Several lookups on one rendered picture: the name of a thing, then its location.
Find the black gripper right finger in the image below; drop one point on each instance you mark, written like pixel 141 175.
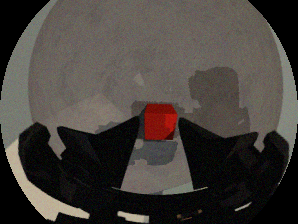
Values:
pixel 207 152

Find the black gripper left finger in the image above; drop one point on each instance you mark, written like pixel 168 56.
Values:
pixel 110 149

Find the red cube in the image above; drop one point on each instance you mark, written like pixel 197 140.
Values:
pixel 160 121

